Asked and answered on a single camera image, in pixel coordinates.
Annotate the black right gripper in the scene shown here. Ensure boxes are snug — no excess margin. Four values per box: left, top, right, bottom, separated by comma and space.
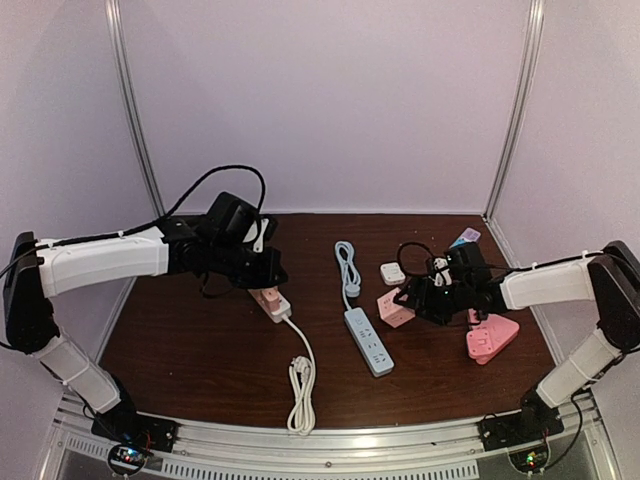
394, 277, 473, 326

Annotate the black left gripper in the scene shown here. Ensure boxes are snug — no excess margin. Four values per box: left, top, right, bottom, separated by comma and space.
209, 239, 288, 290

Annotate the pink cube socket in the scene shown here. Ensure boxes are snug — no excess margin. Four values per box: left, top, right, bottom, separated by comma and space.
377, 288, 415, 328

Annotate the white square adapter plug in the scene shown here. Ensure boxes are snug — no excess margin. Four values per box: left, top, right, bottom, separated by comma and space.
379, 262, 406, 286

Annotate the small pink charger plug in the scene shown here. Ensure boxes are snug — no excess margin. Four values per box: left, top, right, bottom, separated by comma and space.
261, 287, 280, 312

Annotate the blue-grey power strip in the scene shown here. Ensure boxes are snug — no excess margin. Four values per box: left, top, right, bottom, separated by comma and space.
344, 307, 395, 378

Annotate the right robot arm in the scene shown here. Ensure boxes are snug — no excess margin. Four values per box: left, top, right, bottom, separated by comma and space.
394, 240, 639, 442

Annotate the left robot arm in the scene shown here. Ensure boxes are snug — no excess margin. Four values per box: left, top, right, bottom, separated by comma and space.
2, 192, 288, 444

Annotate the pink triangular socket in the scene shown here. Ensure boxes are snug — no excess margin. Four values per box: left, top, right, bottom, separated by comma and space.
466, 309, 520, 365

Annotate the white power strip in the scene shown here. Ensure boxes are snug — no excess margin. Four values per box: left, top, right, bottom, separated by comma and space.
249, 287, 291, 323

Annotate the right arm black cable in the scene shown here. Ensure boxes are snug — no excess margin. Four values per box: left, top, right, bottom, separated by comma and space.
397, 241, 441, 286

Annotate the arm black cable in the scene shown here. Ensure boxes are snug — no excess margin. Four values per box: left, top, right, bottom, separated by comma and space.
0, 165, 266, 301
397, 241, 441, 286

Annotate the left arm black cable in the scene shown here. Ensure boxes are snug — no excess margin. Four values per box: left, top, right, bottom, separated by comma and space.
0, 165, 266, 301

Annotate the aluminium front rail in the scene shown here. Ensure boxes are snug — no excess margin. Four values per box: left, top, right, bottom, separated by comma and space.
33, 393, 622, 479

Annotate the white strip cable with plug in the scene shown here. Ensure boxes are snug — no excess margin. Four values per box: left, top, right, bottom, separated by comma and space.
282, 315, 318, 434

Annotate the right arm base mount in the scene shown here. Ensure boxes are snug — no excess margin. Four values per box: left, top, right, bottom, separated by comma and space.
477, 406, 564, 451

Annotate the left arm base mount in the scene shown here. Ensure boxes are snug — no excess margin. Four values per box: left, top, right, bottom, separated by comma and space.
91, 403, 178, 453

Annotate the left aluminium frame post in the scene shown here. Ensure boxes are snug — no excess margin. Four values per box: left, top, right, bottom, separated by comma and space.
104, 0, 165, 216

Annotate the aluminium frame post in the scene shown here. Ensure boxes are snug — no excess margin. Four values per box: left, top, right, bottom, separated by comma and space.
104, 0, 165, 216
484, 0, 546, 222

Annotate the right aluminium frame post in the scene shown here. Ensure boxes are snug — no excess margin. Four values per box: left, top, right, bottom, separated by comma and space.
484, 0, 546, 222

